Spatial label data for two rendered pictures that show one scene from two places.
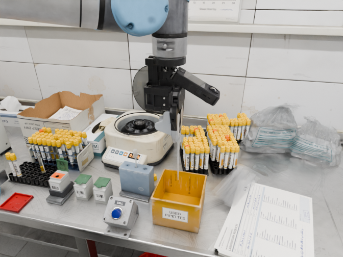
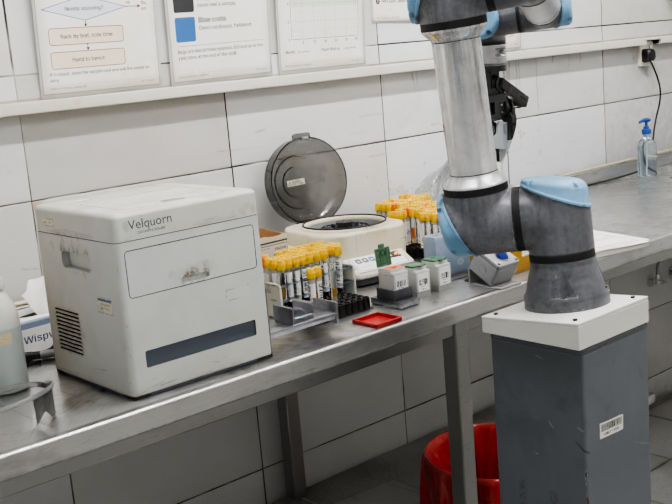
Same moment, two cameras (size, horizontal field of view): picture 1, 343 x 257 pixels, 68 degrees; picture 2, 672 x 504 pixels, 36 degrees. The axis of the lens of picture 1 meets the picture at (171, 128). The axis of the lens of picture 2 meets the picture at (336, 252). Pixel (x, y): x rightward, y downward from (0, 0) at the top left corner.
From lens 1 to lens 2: 2.13 m
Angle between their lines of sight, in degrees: 53
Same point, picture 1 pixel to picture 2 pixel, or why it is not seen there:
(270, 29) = (405, 66)
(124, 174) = (441, 245)
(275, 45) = (406, 88)
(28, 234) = not seen: outside the picture
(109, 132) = (343, 234)
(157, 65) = (495, 71)
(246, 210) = not seen: hidden behind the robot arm
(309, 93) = not seen: hidden behind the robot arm
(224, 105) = (369, 195)
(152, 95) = (495, 103)
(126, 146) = (373, 244)
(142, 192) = (462, 266)
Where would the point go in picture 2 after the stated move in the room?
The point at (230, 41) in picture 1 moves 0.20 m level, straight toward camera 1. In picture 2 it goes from (360, 91) to (414, 89)
